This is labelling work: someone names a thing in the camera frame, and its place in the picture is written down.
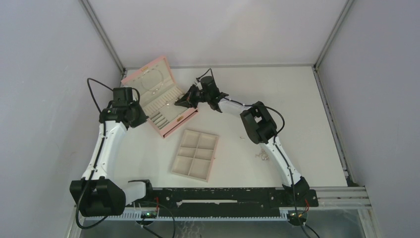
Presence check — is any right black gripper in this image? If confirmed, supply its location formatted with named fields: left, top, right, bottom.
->
left=175, top=84, right=210, bottom=110

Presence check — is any silver hoop necklace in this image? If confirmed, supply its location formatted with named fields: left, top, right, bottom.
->
left=140, top=67, right=166, bottom=94

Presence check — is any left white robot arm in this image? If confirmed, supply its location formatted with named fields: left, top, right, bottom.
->
left=69, top=87, right=155, bottom=217

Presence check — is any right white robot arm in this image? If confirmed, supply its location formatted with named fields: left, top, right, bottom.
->
left=174, top=76, right=310, bottom=206

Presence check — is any pink jewelry box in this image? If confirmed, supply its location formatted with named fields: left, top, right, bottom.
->
left=121, top=56, right=198, bottom=138

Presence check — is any beige six-compartment tray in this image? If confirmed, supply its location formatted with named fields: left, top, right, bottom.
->
left=170, top=129, right=219, bottom=182

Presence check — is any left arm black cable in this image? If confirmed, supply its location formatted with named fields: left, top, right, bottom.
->
left=75, top=77, right=142, bottom=230

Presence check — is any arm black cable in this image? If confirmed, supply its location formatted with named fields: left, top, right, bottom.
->
left=196, top=67, right=313, bottom=238
left=75, top=77, right=142, bottom=230

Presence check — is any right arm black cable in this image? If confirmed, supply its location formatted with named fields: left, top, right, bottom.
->
left=196, top=67, right=313, bottom=238

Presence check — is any black mounting base plate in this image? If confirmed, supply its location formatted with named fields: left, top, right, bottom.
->
left=133, top=187, right=319, bottom=217

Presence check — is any white slotted cable duct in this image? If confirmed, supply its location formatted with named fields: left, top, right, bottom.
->
left=84, top=210, right=296, bottom=221

